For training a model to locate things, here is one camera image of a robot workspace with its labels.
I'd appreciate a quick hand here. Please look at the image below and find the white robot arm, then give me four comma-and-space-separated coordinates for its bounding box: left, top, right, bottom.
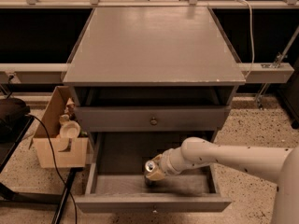
145, 137, 299, 224

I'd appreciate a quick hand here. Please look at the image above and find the round drawer knob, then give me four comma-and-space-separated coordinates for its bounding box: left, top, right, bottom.
150, 118, 158, 126

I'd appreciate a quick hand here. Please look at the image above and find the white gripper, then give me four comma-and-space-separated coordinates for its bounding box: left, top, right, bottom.
145, 147, 185, 181

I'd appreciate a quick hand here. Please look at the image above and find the grey metal rail frame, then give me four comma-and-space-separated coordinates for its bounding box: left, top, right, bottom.
0, 0, 298, 85

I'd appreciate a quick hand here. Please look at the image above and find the grey closed upper drawer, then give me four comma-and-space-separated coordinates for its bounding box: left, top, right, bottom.
75, 105, 231, 132

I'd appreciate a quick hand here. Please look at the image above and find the silver redbull can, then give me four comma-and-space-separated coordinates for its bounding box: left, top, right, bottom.
144, 161, 156, 187

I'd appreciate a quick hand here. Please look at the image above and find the black cable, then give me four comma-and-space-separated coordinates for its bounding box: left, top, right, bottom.
27, 113, 78, 224

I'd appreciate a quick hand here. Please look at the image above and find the grey open middle drawer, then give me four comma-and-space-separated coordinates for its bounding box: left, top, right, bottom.
74, 131, 233, 214

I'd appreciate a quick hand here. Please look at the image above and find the white plastic cup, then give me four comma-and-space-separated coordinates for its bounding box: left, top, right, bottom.
59, 120, 80, 139

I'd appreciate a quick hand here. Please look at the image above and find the grey wooden drawer cabinet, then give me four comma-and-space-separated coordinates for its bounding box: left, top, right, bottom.
64, 7, 245, 213

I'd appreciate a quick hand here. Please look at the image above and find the white cable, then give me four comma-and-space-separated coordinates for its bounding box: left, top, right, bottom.
235, 0, 256, 79

